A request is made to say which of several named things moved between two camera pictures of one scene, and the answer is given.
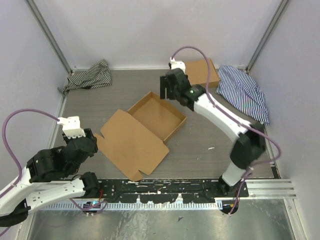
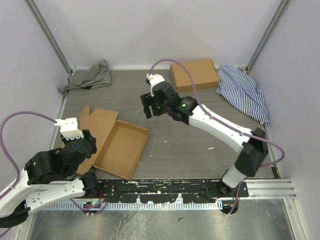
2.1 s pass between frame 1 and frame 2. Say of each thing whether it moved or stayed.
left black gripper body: stayed
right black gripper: moved
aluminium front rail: stayed
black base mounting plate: stayed
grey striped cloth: stayed
